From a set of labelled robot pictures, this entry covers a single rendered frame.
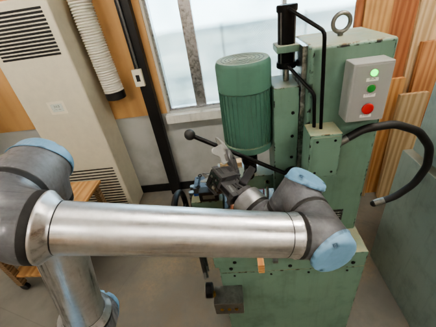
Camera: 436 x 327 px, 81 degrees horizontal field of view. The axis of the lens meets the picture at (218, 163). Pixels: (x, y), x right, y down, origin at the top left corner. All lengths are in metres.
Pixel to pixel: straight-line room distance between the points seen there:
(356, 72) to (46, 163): 0.73
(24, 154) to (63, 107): 1.72
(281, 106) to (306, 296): 0.86
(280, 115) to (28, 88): 1.90
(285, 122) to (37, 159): 0.68
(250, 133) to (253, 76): 0.19
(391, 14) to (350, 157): 1.44
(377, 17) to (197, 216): 1.97
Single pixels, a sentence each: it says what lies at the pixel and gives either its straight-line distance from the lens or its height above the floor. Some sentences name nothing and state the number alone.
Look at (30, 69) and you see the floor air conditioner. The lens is 2.28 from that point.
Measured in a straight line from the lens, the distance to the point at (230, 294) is 1.21.
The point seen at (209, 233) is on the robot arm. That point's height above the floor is 1.35.
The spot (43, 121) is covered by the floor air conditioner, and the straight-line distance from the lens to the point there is 2.42.
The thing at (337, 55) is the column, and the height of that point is 1.49.
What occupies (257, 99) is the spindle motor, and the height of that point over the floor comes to 1.38.
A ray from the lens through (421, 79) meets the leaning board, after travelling 2.42.
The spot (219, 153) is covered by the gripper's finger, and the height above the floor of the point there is 1.27.
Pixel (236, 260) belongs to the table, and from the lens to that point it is 0.97.
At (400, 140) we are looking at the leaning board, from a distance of 2.41.
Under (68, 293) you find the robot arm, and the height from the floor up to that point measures 1.11.
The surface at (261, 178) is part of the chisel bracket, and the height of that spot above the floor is 1.05.
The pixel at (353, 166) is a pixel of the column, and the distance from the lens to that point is 0.99.
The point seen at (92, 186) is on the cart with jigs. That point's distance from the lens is 2.28.
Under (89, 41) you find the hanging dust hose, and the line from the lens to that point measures 2.15.
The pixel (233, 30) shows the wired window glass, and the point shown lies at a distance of 2.19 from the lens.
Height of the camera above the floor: 1.67
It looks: 33 degrees down
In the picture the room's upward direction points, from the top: 9 degrees counter-clockwise
